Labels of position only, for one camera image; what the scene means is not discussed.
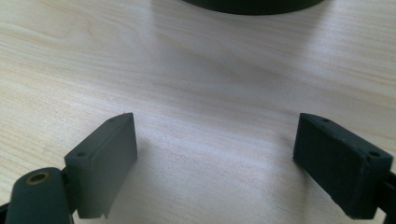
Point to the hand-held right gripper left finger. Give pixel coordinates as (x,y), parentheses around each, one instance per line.
(102,168)

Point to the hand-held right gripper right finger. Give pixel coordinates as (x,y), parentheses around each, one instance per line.
(339,165)

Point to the dark round object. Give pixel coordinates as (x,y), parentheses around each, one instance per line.
(253,5)

